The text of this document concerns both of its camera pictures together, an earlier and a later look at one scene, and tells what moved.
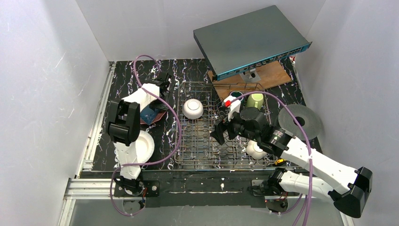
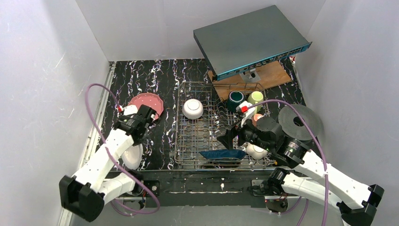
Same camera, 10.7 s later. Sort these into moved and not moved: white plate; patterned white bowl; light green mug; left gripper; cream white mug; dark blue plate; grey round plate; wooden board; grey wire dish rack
Moved: dark blue plate; white plate; left gripper
Not moved: wooden board; patterned white bowl; cream white mug; grey wire dish rack; light green mug; grey round plate
